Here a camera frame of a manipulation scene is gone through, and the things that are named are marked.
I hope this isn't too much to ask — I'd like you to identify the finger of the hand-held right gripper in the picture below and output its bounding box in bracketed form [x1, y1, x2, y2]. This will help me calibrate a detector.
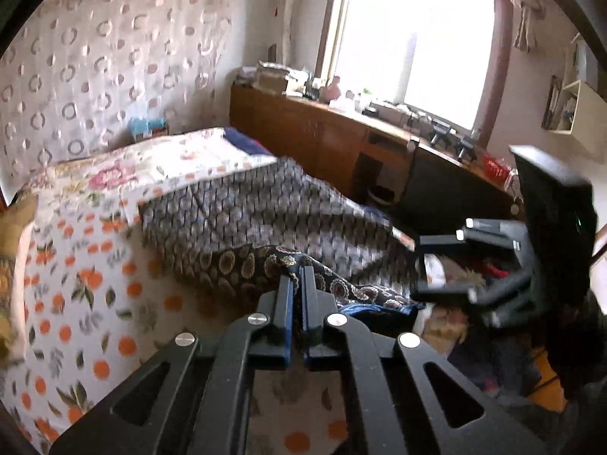
[412, 249, 536, 329]
[415, 218, 529, 259]

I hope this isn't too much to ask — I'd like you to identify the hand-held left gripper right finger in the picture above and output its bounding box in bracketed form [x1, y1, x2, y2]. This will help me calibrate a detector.
[300, 265, 546, 455]

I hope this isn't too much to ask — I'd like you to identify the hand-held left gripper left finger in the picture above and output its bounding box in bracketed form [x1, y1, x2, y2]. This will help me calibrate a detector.
[50, 275, 295, 455]

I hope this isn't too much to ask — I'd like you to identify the dark floral garment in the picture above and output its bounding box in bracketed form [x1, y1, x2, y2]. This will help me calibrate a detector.
[201, 244, 425, 328]

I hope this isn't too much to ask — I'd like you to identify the grey patterned garment blue trim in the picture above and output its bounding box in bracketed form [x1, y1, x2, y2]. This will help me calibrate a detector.
[137, 156, 423, 295]

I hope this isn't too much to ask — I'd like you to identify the pile of mixed clothes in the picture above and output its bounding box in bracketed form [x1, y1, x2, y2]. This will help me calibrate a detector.
[417, 251, 551, 394]

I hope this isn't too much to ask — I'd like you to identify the black panel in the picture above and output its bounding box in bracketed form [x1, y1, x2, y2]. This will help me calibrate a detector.
[393, 140, 522, 242]

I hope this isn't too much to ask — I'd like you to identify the dark waste bin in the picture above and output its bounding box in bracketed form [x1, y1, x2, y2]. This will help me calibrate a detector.
[367, 185, 396, 209]

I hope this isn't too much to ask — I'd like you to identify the navy blue blanket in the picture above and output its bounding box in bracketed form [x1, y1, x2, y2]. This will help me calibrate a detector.
[223, 127, 278, 157]

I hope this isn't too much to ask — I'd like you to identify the long wooden cabinet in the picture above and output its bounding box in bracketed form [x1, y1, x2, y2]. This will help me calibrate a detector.
[230, 83, 522, 209]

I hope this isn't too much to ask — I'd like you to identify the floral printed bedsheet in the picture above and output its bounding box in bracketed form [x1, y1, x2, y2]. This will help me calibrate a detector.
[0, 128, 451, 455]

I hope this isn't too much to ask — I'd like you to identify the window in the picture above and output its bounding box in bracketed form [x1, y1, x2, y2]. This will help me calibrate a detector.
[315, 0, 513, 147]

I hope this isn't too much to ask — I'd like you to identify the knotted beige curtain tieback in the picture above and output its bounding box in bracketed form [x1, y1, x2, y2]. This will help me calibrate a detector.
[508, 0, 546, 53]

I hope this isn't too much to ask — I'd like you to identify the light blue box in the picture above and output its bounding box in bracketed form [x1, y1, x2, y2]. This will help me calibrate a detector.
[128, 118, 169, 142]

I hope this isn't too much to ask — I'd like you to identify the stack of papers and boxes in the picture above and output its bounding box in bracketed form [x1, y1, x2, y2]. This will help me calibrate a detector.
[237, 61, 309, 98]

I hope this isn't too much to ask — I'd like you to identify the yellow pillow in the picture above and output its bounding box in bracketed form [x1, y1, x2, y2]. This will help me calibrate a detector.
[0, 192, 39, 356]

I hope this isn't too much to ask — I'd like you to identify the beige window curtain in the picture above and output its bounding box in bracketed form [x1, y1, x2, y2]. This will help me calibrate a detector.
[272, 0, 340, 81]

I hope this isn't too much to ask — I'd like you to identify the white wall shelf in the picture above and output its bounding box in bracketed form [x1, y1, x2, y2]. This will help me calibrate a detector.
[541, 33, 607, 152]

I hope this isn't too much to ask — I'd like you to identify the circle-patterned white wall curtain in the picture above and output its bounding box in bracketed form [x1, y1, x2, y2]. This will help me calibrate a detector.
[0, 0, 252, 200]

